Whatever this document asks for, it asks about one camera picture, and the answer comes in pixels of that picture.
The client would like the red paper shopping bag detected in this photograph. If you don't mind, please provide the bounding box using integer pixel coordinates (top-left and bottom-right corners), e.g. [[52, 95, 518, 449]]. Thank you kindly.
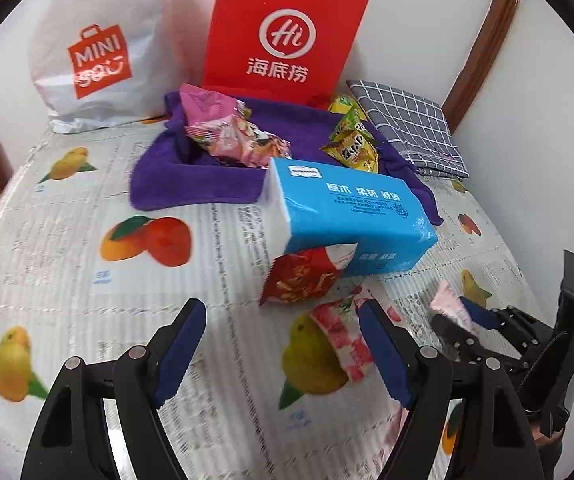
[[201, 0, 372, 111]]

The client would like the grey checked pillow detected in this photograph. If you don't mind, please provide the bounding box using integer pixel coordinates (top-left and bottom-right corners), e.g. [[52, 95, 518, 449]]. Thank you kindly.
[[346, 79, 470, 181]]

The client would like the green yellow snack packet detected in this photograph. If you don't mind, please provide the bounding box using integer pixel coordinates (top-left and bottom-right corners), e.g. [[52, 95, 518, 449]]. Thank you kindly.
[[329, 106, 370, 141], [320, 132, 380, 176]]

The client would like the pale pink snack packet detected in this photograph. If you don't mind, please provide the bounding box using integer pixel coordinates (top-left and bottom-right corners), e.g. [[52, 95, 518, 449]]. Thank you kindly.
[[429, 280, 478, 333]]

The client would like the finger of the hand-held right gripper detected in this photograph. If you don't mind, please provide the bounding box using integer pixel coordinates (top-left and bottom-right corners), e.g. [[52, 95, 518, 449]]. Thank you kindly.
[[459, 296, 556, 357], [429, 312, 505, 367]]

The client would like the pink white checked snack packet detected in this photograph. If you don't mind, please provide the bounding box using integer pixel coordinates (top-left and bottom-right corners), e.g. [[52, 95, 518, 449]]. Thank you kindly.
[[309, 287, 402, 383]]

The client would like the white plastic shopping bag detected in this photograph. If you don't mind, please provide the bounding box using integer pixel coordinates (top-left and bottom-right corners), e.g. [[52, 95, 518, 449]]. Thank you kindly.
[[28, 0, 180, 135]]

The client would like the purple towel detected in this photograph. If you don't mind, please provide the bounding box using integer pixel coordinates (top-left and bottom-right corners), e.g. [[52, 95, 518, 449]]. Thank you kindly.
[[129, 91, 445, 226]]

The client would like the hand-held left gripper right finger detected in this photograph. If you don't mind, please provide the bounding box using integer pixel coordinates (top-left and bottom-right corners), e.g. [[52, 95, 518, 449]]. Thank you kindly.
[[357, 299, 535, 480]]

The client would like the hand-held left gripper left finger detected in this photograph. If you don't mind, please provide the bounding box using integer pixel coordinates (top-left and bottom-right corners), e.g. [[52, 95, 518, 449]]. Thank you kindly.
[[19, 297, 208, 480]]

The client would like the fruit print table cover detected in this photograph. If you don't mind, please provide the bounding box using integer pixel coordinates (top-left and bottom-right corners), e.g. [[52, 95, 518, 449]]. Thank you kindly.
[[0, 115, 568, 480]]

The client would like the wooden door trim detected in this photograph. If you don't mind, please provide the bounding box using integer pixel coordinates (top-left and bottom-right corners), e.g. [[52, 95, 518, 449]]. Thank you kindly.
[[441, 0, 525, 123]]

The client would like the person's right forearm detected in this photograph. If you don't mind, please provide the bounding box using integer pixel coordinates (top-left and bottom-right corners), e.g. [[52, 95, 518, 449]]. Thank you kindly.
[[529, 417, 568, 480]]

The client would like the red snack packet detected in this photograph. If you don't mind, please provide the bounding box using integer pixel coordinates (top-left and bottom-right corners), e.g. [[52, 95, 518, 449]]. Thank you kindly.
[[259, 242, 358, 307]]

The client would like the blue tissue pack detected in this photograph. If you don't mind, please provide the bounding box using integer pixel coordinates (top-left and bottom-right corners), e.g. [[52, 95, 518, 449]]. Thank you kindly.
[[259, 157, 440, 278]]

